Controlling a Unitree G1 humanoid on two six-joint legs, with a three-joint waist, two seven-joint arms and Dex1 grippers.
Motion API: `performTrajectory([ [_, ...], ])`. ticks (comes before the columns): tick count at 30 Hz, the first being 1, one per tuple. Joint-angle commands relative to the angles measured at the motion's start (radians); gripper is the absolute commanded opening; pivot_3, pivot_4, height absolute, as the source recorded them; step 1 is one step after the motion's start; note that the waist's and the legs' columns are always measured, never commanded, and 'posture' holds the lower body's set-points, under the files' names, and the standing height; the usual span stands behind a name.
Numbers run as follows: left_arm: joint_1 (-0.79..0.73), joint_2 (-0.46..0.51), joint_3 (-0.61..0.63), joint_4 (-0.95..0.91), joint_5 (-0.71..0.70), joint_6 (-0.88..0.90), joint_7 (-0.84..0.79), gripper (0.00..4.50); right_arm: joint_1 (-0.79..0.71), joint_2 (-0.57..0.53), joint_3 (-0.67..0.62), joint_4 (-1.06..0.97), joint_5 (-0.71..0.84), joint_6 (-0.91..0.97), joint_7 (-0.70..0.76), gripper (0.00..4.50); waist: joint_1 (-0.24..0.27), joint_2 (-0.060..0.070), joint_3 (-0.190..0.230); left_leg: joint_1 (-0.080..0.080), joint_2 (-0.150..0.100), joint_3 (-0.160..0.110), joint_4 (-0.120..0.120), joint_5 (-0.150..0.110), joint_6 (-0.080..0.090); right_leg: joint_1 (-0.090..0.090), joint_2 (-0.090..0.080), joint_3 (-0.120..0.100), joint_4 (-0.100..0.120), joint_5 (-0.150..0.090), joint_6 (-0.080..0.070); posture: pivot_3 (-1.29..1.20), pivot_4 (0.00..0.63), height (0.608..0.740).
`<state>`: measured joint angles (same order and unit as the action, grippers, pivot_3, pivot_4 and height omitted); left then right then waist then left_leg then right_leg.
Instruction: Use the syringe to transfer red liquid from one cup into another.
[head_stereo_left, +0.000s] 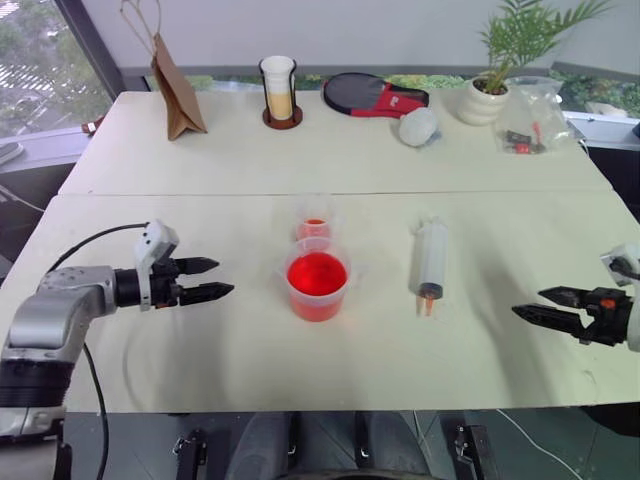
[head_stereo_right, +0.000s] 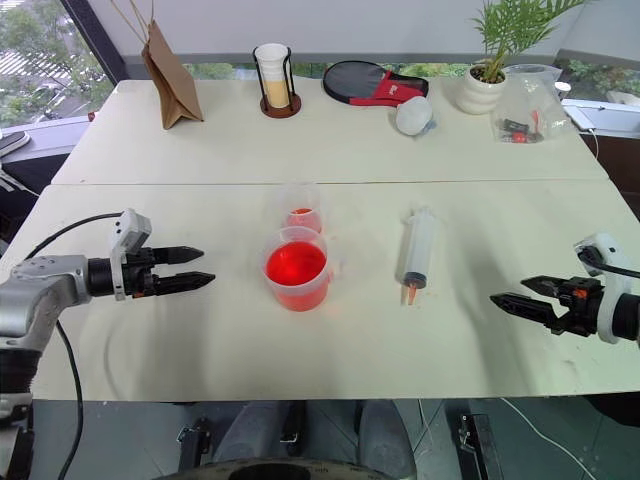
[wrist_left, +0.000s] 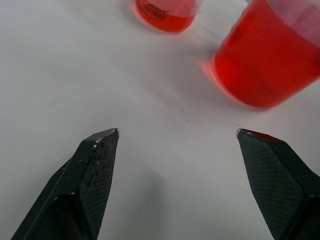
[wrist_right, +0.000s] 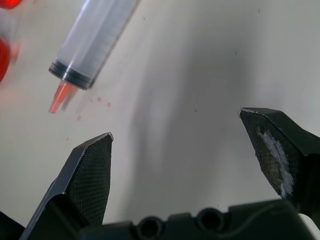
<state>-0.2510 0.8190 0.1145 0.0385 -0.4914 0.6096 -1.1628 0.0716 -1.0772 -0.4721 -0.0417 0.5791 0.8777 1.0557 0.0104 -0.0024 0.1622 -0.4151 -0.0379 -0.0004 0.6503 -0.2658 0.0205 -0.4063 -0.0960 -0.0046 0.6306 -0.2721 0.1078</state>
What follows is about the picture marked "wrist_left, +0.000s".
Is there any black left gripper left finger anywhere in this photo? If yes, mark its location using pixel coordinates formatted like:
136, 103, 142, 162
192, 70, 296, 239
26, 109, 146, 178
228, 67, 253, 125
10, 128, 120, 240

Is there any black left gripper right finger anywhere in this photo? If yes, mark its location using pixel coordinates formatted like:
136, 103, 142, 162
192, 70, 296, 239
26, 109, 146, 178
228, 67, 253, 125
235, 128, 320, 240

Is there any large beaker of red liquid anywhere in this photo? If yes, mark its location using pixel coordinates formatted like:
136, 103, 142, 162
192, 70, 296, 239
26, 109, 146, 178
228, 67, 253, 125
211, 0, 320, 110

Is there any small beaker of red liquid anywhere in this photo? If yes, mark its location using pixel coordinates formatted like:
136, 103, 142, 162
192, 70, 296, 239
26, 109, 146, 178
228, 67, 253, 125
132, 0, 197, 33

